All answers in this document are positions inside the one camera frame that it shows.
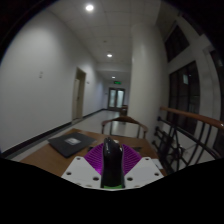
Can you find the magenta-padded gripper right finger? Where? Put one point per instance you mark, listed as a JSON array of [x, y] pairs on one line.
[[143, 171]]

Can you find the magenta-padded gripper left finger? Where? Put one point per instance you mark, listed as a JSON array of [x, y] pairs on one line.
[[81, 170]]

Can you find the black computer mouse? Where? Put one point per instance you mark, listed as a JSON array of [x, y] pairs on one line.
[[112, 163]]

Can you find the black mouse pad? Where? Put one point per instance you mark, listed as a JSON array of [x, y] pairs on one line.
[[70, 143]]

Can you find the wooden armchair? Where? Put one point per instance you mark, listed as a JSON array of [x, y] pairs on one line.
[[124, 119]]

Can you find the wooden chair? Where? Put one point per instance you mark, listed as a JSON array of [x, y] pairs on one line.
[[124, 110]]

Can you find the black railing with wooden handrail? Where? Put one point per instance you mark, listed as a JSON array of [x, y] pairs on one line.
[[186, 115]]

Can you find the glass double door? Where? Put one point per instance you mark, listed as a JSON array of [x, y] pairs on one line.
[[116, 99]]

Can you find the tall dark window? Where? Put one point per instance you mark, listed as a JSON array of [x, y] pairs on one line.
[[183, 96]]

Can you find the green exit sign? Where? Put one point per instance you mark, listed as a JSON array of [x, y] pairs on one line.
[[117, 82]]

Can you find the dark transom window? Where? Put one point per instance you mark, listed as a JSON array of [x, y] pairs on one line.
[[176, 43]]

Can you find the ceiling lights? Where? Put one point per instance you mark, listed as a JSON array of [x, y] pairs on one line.
[[89, 7]]

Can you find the white wall switch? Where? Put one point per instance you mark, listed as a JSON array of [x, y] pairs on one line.
[[40, 74]]

